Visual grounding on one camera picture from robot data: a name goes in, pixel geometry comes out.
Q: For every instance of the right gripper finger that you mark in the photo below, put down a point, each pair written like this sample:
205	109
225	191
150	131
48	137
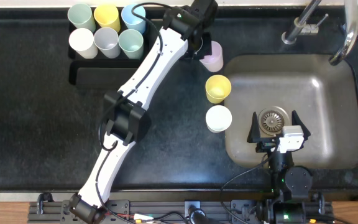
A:
300	123
254	130

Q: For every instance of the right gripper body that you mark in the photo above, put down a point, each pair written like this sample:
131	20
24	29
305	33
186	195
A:
266	146

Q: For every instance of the white cup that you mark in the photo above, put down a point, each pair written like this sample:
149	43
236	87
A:
218	118
81	40

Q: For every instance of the yellow cup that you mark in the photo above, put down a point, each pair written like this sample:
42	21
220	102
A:
217	88
106	15

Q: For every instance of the pink cup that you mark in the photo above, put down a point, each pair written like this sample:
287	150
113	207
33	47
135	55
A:
214	59

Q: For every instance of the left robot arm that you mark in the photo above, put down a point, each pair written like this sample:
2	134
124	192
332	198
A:
166	53

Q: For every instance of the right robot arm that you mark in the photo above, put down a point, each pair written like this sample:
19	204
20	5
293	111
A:
297	182

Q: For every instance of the steel sink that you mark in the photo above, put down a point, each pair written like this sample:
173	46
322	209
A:
322	109

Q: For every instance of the steel tap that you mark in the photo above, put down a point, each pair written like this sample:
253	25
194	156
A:
351	31

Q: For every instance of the green cup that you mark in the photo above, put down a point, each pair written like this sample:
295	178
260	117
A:
130	42
80	15

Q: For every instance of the blue cup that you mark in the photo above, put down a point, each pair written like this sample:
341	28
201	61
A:
138	25

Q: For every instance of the black tray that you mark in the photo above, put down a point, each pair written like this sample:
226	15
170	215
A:
104	74

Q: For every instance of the grey cup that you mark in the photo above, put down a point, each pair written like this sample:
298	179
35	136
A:
106	40

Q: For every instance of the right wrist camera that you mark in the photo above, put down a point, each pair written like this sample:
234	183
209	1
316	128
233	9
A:
291	137

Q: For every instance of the mounting rail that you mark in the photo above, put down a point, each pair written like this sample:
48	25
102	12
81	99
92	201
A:
160	207

